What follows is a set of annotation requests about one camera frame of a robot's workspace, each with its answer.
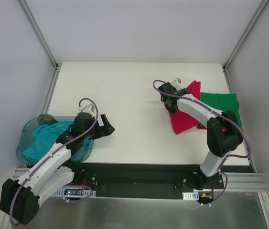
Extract magenta t shirt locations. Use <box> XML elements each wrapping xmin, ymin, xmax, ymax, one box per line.
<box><xmin>168</xmin><ymin>81</ymin><xmax>201</xmax><ymax>135</ymax></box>

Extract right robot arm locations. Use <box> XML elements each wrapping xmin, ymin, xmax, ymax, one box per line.
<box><xmin>155</xmin><ymin>79</ymin><xmax>243</xmax><ymax>188</ymax></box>

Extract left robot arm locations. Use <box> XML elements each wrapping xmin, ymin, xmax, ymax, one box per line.
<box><xmin>0</xmin><ymin>112</ymin><xmax>115</xmax><ymax>227</ymax></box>

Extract grey cloth in basket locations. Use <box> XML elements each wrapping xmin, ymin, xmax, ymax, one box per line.
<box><xmin>37</xmin><ymin>114</ymin><xmax>58</xmax><ymax>125</ymax></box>

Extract teal t shirt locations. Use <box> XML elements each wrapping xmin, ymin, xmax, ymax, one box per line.
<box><xmin>23</xmin><ymin>121</ymin><xmax>73</xmax><ymax>161</ymax></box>

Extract translucent blue plastic basket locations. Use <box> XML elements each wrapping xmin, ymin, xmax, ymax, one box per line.
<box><xmin>15</xmin><ymin>116</ymin><xmax>95</xmax><ymax>165</ymax></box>

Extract folded green t shirt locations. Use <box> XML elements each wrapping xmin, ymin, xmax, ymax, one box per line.
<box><xmin>201</xmin><ymin>92</ymin><xmax>242</xmax><ymax>127</ymax></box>

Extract folded red t shirt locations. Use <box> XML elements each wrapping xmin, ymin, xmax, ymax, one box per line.
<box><xmin>197</xmin><ymin>123</ymin><xmax>226</xmax><ymax>131</ymax></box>

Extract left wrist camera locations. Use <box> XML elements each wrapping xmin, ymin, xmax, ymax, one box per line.
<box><xmin>77</xmin><ymin>104</ymin><xmax>96</xmax><ymax>119</ymax></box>

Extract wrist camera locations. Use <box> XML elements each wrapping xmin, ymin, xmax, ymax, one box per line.
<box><xmin>171</xmin><ymin>78</ymin><xmax>184</xmax><ymax>91</ymax></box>
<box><xmin>77</xmin><ymin>104</ymin><xmax>96</xmax><ymax>119</ymax></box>

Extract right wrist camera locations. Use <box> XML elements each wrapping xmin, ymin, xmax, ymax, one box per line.
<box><xmin>171</xmin><ymin>78</ymin><xmax>184</xmax><ymax>91</ymax></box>

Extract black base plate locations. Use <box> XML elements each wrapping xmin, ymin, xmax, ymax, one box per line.
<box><xmin>71</xmin><ymin>163</ymin><xmax>224</xmax><ymax>199</ymax></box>

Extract left aluminium frame post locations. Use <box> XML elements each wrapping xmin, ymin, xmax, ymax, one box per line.
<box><xmin>17</xmin><ymin>0</ymin><xmax>59</xmax><ymax>70</ymax></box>

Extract aluminium frame post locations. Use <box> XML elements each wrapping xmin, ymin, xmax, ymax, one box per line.
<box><xmin>223</xmin><ymin>0</ymin><xmax>269</xmax><ymax>72</ymax></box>
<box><xmin>17</xmin><ymin>0</ymin><xmax>59</xmax><ymax>70</ymax></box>

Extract left white cable duct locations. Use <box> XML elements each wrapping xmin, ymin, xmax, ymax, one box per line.
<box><xmin>51</xmin><ymin>187</ymin><xmax>96</xmax><ymax>198</ymax></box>

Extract white cable duct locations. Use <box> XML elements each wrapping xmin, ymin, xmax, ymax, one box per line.
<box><xmin>182</xmin><ymin>192</ymin><xmax>199</xmax><ymax>201</ymax></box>
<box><xmin>51</xmin><ymin>187</ymin><xmax>96</xmax><ymax>198</ymax></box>

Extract right white cable duct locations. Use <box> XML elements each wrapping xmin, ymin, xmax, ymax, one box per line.
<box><xmin>182</xmin><ymin>192</ymin><xmax>199</xmax><ymax>201</ymax></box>

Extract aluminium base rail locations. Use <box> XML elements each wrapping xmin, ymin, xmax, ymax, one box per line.
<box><xmin>11</xmin><ymin>168</ymin><xmax>269</xmax><ymax>193</ymax></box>

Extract right aluminium frame post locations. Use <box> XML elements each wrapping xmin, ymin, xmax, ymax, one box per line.
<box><xmin>223</xmin><ymin>0</ymin><xmax>269</xmax><ymax>72</ymax></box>

